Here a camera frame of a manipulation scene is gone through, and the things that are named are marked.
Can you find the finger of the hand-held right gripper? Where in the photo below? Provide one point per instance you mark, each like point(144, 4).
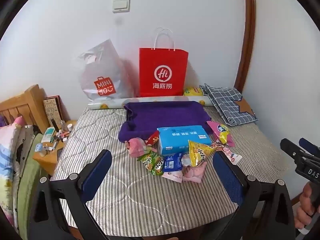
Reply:
point(310, 146)
point(291, 150)

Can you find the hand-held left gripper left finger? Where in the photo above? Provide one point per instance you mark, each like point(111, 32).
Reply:
point(98, 172)

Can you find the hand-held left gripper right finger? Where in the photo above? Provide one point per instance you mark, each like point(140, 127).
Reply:
point(228, 180)

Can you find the yellow triangular snack packet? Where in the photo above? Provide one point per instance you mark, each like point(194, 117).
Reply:
point(198, 152)

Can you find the pink round snack packet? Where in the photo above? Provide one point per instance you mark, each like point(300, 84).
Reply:
point(136, 146)

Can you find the pink yellow snack packet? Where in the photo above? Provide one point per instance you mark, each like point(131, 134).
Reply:
point(221, 131)

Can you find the green snack packet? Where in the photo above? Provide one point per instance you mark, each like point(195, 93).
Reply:
point(151, 161)

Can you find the white pink snack packet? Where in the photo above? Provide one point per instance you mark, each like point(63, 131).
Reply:
point(172, 176)

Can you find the blue white snack packet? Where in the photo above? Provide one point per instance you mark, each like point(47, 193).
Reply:
point(173, 162)

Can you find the red snack packet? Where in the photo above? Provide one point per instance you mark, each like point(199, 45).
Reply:
point(153, 138)

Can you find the purple towel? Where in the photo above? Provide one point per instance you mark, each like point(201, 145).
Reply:
point(162, 115)

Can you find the person's right hand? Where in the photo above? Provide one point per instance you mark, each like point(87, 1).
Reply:
point(303, 205)

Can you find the striped mattress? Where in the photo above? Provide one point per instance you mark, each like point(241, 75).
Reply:
point(100, 135)

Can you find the dark phone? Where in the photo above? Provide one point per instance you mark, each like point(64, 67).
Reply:
point(60, 153)

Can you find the wooden nightstand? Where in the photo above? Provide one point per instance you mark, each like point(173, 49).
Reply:
point(43, 160)

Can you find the white teal tube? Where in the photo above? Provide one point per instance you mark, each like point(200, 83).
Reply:
point(48, 134)

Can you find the blue tissue pack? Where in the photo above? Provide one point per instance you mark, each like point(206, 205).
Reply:
point(182, 137)

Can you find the white printed paper roll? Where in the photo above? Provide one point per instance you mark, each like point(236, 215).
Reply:
point(107, 104)

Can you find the grey checked cloth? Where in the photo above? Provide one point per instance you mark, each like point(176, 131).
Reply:
point(227, 102)

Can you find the colourful printed pillow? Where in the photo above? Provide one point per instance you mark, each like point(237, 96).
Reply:
point(8, 155)

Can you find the white plastic shopping bag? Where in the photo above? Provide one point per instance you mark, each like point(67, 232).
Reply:
point(105, 75)

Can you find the wooden headboard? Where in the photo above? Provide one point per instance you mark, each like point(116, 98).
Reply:
point(27, 102)

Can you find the red paper bag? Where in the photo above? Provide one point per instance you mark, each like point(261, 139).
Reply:
point(162, 72)

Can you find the brown wooden door frame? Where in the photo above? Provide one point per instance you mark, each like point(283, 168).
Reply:
point(248, 30)

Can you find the white light switch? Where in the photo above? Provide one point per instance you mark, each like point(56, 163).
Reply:
point(121, 5)

